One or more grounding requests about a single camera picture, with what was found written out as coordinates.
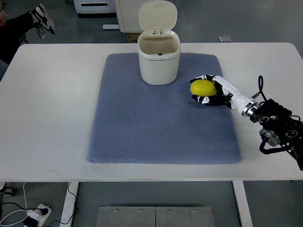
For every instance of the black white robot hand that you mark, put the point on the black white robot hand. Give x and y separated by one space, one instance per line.
226 95

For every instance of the yellow lemon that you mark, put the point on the yellow lemon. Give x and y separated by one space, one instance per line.
203 87

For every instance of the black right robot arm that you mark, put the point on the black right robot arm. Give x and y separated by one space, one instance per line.
281 130

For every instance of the white trash bin open lid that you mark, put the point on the white trash bin open lid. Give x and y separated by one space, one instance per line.
159 47

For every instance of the grey floor outlet plate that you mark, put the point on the grey floor outlet plate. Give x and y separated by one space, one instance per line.
225 39

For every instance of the blue textured mat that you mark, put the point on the blue textured mat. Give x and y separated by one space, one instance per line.
139 123

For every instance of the cardboard box behind bin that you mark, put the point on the cardboard box behind bin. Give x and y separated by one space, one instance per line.
132 37

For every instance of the right white table leg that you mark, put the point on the right white table leg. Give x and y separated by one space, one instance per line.
242 204

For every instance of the white table leg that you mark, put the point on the white table leg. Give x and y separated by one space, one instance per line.
69 205
242 204

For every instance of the white cabinet in background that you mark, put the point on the white cabinet in background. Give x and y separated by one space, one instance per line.
127 15

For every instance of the white machine with slot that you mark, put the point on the white machine with slot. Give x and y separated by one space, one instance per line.
94 6

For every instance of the grey metal floor plate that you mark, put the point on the grey metal floor plate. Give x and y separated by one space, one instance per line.
124 216

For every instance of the left white table leg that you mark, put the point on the left white table leg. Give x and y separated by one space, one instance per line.
69 205

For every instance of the black white sneaker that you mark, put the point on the black white sneaker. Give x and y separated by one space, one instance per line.
42 21

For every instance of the person in black clothes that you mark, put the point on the person in black clothes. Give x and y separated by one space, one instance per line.
11 32

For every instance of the white power strip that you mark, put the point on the white power strip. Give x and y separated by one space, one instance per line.
37 217

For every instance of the caster wheel at left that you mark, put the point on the caster wheel at left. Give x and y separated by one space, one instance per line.
6 190

